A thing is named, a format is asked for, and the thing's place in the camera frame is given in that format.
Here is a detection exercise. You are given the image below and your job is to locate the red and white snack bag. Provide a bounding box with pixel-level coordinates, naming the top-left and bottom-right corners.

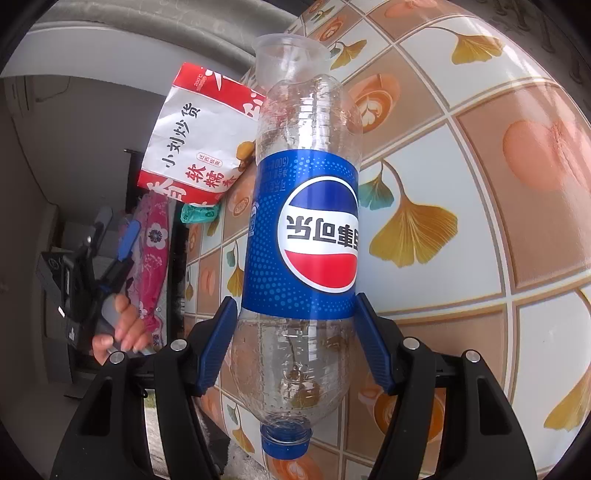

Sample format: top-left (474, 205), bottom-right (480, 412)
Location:
top-left (137, 62), bottom-right (269, 207)

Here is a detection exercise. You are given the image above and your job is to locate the clear bottle with blue label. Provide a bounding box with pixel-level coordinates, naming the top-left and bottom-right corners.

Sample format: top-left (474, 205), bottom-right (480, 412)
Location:
top-left (229, 33), bottom-right (365, 460)

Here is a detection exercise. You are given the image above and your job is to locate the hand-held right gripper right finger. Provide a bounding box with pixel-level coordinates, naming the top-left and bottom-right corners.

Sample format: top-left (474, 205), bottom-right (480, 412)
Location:
top-left (353, 292), bottom-right (539, 480)

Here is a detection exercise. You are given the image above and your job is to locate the pink floral plastic bag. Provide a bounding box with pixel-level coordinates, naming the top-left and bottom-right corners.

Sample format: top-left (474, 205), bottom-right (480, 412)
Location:
top-left (127, 191), bottom-right (171, 352)

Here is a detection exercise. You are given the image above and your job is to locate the orange patterned tiled ledge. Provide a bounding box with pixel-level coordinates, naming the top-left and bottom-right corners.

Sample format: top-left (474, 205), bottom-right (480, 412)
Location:
top-left (185, 0), bottom-right (591, 480)

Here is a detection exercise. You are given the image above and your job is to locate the person's left hand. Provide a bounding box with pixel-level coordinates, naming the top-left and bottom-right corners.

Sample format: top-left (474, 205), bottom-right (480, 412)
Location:
top-left (91, 294), bottom-right (153, 370)

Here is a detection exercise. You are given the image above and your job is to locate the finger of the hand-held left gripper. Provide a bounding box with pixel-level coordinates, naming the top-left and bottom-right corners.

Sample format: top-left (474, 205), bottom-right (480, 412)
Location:
top-left (99, 220), bottom-right (141, 296)
top-left (88, 207), bottom-right (114, 259)

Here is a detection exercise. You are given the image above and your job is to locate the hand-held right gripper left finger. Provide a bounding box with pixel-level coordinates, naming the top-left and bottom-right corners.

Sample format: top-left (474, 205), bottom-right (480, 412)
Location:
top-left (50, 296), bottom-right (239, 480)

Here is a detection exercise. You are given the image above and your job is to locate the small green packet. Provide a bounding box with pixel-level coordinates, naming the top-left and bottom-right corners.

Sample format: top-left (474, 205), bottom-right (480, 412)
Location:
top-left (181, 203), bottom-right (220, 227)

